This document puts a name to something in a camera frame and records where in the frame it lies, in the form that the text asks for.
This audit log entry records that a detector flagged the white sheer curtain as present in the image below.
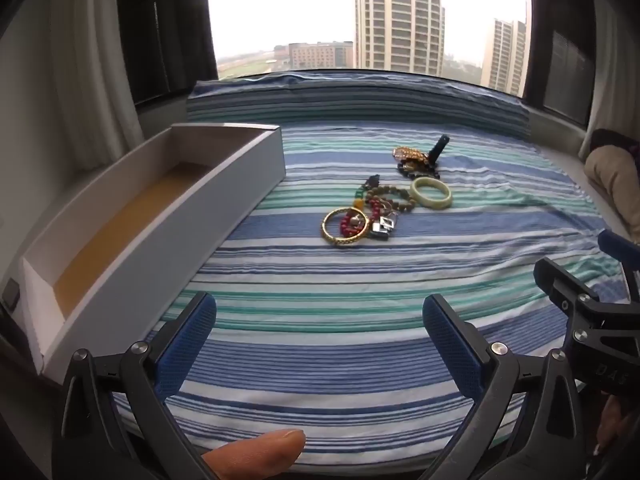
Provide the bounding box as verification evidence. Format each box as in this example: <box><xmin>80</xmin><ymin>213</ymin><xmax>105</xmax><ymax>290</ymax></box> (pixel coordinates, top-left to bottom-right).
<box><xmin>579</xmin><ymin>0</ymin><xmax>640</xmax><ymax>161</ymax></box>
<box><xmin>50</xmin><ymin>0</ymin><xmax>146</xmax><ymax>147</ymax></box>

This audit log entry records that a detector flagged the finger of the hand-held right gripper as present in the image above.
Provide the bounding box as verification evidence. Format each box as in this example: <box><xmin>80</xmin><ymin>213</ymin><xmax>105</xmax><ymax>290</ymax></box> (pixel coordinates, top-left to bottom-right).
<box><xmin>533</xmin><ymin>257</ymin><xmax>626</xmax><ymax>322</ymax></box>
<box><xmin>597</xmin><ymin>229</ymin><xmax>640</xmax><ymax>306</ymax></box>

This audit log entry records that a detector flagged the brown wooden bead bracelet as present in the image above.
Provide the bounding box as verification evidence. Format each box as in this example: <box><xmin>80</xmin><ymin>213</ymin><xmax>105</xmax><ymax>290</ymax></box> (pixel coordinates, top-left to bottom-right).
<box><xmin>365</xmin><ymin>186</ymin><xmax>418</xmax><ymax>216</ymax></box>

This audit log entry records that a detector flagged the multicolour bead string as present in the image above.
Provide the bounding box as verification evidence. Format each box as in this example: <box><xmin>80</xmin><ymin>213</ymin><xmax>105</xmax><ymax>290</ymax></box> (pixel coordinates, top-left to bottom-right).
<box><xmin>350</xmin><ymin>174</ymin><xmax>383</xmax><ymax>211</ymax></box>

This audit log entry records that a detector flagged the long white cardboard box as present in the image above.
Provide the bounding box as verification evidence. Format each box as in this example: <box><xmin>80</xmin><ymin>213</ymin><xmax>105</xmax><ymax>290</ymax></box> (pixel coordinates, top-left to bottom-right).
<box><xmin>21</xmin><ymin>122</ymin><xmax>287</xmax><ymax>390</ymax></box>

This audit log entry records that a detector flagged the dark curtain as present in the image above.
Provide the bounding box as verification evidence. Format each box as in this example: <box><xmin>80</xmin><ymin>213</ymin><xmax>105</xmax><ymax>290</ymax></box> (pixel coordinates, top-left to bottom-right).
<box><xmin>116</xmin><ymin>0</ymin><xmax>221</xmax><ymax>107</ymax></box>
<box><xmin>520</xmin><ymin>0</ymin><xmax>597</xmax><ymax>126</ymax></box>

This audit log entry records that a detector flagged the person's left hand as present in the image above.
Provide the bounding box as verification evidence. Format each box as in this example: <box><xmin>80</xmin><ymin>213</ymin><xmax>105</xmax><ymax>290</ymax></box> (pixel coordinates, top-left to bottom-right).
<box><xmin>200</xmin><ymin>429</ymin><xmax>307</xmax><ymax>480</ymax></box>

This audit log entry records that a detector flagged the black wall socket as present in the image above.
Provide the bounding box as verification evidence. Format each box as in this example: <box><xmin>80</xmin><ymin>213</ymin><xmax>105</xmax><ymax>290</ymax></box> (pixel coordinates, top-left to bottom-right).
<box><xmin>2</xmin><ymin>280</ymin><xmax>22</xmax><ymax>312</ymax></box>

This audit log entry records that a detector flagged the gold bangle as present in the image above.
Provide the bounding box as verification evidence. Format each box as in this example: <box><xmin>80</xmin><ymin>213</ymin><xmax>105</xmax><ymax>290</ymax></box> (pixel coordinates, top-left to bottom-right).
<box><xmin>321</xmin><ymin>207</ymin><xmax>371</xmax><ymax>248</ymax></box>

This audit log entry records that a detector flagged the low brown building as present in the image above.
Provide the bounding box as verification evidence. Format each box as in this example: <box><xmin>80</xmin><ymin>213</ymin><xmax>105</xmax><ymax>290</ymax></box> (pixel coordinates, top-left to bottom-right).
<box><xmin>287</xmin><ymin>40</ymin><xmax>354</xmax><ymax>69</ymax></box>

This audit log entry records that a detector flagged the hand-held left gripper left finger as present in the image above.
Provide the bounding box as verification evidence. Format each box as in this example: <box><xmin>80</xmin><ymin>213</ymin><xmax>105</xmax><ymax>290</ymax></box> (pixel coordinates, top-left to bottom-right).
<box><xmin>60</xmin><ymin>291</ymin><xmax>217</xmax><ymax>480</ymax></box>

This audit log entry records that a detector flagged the beige cushion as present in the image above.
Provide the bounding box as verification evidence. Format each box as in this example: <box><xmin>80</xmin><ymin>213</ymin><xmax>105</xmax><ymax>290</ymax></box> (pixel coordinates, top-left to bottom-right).
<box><xmin>584</xmin><ymin>144</ymin><xmax>640</xmax><ymax>242</ymax></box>

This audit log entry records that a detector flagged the silver square pendant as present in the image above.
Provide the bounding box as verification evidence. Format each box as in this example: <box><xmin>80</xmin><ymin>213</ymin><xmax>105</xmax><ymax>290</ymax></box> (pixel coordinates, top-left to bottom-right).
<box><xmin>371</xmin><ymin>212</ymin><xmax>399</xmax><ymax>241</ymax></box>

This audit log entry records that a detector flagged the black leather strap watch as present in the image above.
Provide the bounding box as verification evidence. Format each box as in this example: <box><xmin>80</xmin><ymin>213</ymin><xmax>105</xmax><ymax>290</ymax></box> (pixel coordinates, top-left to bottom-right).
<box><xmin>427</xmin><ymin>135</ymin><xmax>451</xmax><ymax>168</ymax></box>

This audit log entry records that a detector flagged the slim beige tower building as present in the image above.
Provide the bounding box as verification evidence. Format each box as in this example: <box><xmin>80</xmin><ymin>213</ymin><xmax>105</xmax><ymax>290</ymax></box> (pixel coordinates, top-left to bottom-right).
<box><xmin>480</xmin><ymin>17</ymin><xmax>528</xmax><ymax>96</ymax></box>

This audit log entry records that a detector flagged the amber bead necklace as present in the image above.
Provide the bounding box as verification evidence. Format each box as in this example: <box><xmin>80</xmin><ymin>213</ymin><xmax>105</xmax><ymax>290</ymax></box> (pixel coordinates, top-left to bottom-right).
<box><xmin>392</xmin><ymin>146</ymin><xmax>433</xmax><ymax>171</ymax></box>

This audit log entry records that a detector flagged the red bead bracelet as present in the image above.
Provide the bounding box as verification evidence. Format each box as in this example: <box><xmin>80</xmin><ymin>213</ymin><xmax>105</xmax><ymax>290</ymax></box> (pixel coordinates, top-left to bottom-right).
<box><xmin>340</xmin><ymin>200</ymin><xmax>374</xmax><ymax>239</ymax></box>

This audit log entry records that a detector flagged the tall beige tower building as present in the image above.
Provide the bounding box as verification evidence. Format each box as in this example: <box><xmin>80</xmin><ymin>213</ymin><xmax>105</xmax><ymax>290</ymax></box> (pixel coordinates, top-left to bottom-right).
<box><xmin>355</xmin><ymin>0</ymin><xmax>446</xmax><ymax>76</ymax></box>

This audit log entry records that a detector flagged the blue green striped bedsheet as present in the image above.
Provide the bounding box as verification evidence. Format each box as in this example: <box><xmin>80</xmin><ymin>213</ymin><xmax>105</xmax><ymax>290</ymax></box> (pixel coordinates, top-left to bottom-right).
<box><xmin>112</xmin><ymin>71</ymin><xmax>631</xmax><ymax>480</ymax></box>

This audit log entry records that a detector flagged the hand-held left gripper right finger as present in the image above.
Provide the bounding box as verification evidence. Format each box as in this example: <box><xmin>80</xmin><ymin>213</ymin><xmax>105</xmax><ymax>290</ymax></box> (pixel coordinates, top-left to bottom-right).
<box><xmin>422</xmin><ymin>294</ymin><xmax>588</xmax><ymax>480</ymax></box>

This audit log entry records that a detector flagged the dark bead bracelet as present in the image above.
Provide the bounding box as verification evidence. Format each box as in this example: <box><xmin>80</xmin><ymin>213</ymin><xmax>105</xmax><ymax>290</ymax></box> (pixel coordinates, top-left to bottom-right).
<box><xmin>397</xmin><ymin>160</ymin><xmax>441</xmax><ymax>180</ymax></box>

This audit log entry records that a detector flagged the pale green jade bangle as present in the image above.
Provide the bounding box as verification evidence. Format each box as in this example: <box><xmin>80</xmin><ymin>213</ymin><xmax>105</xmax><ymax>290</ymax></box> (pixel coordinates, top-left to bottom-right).
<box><xmin>410</xmin><ymin>177</ymin><xmax>453</xmax><ymax>209</ymax></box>

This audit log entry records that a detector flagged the person's right hand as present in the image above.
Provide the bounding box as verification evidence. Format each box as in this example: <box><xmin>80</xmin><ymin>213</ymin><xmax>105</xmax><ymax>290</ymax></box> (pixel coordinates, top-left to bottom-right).
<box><xmin>594</xmin><ymin>396</ymin><xmax>640</xmax><ymax>461</ymax></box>

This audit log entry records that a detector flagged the dark purple cloth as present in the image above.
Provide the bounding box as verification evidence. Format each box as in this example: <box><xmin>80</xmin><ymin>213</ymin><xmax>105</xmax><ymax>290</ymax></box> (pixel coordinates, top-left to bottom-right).
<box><xmin>590</xmin><ymin>128</ymin><xmax>640</xmax><ymax>161</ymax></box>

